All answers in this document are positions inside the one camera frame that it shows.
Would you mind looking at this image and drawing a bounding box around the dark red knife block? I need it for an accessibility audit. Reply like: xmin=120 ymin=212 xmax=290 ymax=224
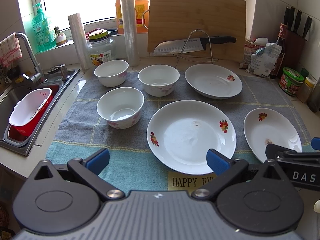
xmin=281 ymin=5 xmax=313 ymax=75

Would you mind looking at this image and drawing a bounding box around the orange cooking wine jug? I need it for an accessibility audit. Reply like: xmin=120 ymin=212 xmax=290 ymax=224
xmin=115 ymin=0 xmax=149 ymax=34

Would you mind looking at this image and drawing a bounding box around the red white food bag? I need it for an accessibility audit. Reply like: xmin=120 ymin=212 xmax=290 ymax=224
xmin=239 ymin=37 xmax=269 ymax=69

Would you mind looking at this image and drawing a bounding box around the short white plastic roll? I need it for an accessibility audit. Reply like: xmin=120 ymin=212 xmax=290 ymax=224
xmin=68 ymin=13 xmax=93 ymax=70

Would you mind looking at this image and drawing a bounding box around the tall cling film roll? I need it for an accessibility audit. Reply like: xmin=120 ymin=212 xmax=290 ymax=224
xmin=120 ymin=0 xmax=140 ymax=67

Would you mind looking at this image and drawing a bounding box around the green lid sauce jar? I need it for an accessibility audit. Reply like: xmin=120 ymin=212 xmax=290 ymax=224
xmin=278 ymin=67 xmax=304 ymax=96

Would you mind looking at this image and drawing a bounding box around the sink soap dispenser pump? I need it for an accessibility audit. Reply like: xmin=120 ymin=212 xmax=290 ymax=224
xmin=47 ymin=64 xmax=70 ymax=82

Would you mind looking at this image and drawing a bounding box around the white floral bowl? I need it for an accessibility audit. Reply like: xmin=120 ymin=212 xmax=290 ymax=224
xmin=97 ymin=87 xmax=145 ymax=129
xmin=94 ymin=60 xmax=129 ymax=88
xmin=138 ymin=64 xmax=180 ymax=97

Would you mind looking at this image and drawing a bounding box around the small potted plant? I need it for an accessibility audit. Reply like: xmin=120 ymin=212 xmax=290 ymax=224
xmin=54 ymin=27 xmax=67 ymax=47

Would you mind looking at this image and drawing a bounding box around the bamboo cutting board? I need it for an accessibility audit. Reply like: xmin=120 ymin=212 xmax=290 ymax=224
xmin=148 ymin=0 xmax=246 ymax=62

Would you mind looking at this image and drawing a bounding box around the black handled kitchen knife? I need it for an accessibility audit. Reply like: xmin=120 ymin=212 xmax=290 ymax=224
xmin=153 ymin=36 xmax=236 ymax=55

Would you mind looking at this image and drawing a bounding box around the yellow cap spice bottle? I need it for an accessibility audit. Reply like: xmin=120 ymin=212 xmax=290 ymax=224
xmin=296 ymin=76 xmax=315 ymax=103

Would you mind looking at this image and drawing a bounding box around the dark vinegar bottle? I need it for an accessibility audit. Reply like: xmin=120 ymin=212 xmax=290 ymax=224
xmin=270 ymin=23 xmax=287 ymax=79

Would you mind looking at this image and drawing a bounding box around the large white fruit plate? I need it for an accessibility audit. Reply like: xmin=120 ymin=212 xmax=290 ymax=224
xmin=146 ymin=100 xmax=236 ymax=175

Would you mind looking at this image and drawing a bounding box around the steel kitchen faucet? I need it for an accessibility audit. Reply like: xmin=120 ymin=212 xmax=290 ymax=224
xmin=15 ymin=33 xmax=47 ymax=84

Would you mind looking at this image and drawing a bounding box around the pink checked dish cloth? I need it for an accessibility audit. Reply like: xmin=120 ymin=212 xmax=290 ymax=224
xmin=0 ymin=33 xmax=22 ymax=67

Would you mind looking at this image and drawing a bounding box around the stainless steel sink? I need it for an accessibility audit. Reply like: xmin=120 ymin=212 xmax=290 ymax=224
xmin=1 ymin=69 xmax=80 ymax=156

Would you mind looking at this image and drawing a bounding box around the metal wire board stand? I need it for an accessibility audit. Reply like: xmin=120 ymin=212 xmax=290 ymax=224
xmin=175 ymin=29 xmax=214 ymax=68

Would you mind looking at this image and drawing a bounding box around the white plastic strainer basket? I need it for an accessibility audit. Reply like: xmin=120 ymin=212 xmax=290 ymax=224
xmin=9 ymin=88 xmax=52 ymax=126

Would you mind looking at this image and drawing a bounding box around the white clipped food bag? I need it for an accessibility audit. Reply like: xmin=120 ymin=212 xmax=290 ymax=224
xmin=246 ymin=43 xmax=281 ymax=77

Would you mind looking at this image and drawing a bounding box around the green cap small bottle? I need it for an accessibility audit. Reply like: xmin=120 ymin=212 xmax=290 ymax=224
xmin=300 ymin=68 xmax=309 ymax=79

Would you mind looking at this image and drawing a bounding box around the green dish soap bottle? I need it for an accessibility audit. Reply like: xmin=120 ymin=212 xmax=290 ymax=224
xmin=31 ymin=3 xmax=56 ymax=52

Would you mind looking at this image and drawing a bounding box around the grey checked dish mat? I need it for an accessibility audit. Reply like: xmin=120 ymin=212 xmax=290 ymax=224
xmin=46 ymin=76 xmax=312 ymax=192

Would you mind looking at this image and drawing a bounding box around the glass jar with green lid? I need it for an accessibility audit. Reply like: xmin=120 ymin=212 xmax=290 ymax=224
xmin=88 ymin=29 xmax=117 ymax=66

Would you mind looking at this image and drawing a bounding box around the red plastic basin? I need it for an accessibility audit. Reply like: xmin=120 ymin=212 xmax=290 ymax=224
xmin=4 ymin=84 xmax=60 ymax=147

